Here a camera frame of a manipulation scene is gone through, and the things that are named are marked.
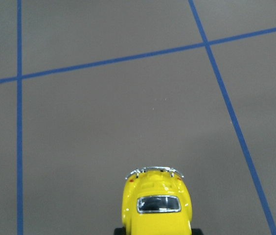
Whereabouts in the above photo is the yellow beetle toy car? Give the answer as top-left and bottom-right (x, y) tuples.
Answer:
(114, 166), (203, 235)

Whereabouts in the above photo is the brown table mat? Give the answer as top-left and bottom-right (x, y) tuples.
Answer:
(0, 0), (276, 235)

